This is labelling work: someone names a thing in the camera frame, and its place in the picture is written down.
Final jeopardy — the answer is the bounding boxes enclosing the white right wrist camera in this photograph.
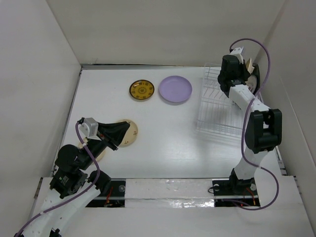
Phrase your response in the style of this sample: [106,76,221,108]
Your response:
[229,47,244,64]

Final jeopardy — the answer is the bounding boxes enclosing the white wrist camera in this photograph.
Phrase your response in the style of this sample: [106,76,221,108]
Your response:
[78,118,98,138]
[229,47,244,64]

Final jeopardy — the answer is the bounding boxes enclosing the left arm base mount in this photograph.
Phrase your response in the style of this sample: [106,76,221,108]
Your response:
[86,179,126,208]

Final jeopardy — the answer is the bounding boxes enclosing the purple round plate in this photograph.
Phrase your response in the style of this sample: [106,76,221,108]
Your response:
[158,76,193,103]

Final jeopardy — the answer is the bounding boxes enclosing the bamboo weave pattern tray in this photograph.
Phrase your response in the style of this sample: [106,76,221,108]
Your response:
[245,58,254,74]

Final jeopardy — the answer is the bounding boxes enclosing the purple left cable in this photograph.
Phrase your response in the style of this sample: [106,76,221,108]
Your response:
[14,120,102,237]

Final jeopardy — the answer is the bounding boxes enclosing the white wire dish rack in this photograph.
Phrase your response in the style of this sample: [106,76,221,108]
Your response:
[197,63,244,139]

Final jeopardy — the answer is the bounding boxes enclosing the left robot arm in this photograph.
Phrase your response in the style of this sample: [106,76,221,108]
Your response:
[16,118,130,237]

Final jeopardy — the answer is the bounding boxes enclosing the cream plate with ink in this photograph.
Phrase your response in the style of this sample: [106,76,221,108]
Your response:
[78,137,106,162]

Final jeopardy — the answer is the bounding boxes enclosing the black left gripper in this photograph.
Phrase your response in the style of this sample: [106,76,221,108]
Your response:
[80,120,130,169]

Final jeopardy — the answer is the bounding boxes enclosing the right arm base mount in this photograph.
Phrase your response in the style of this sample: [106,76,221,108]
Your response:
[208,172,260,207]

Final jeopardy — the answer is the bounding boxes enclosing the white plate red characters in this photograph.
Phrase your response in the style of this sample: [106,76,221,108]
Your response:
[246,75,258,94]

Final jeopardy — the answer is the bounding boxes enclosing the yellow brown patterned plate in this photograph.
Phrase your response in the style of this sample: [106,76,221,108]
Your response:
[129,79,155,101]

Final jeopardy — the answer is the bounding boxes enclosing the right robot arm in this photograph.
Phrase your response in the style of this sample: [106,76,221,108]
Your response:
[218,54,282,194]

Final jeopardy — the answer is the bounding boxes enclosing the cream plate with motifs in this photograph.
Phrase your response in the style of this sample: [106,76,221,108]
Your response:
[119,119,138,148]

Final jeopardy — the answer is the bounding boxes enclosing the black floral square plate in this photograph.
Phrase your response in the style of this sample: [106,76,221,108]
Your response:
[252,64,261,94]

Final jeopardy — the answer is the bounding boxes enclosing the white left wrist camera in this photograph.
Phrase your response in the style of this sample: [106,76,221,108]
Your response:
[78,118,98,138]

